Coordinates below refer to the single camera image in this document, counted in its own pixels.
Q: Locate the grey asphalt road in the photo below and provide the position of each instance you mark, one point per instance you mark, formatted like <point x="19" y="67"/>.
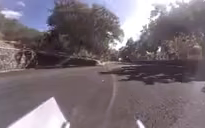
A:
<point x="90" y="96"/>

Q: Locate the rough stone wall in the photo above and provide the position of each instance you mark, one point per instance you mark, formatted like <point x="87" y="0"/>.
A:
<point x="6" y="58"/>

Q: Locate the row of trees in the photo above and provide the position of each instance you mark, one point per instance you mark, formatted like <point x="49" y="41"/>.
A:
<point x="180" y="30"/>

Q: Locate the bushes on slope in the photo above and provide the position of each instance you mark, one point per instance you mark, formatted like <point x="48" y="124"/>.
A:
<point x="10" y="31"/>

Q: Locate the large dark tree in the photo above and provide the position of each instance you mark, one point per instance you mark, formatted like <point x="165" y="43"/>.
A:
<point x="83" y="26"/>

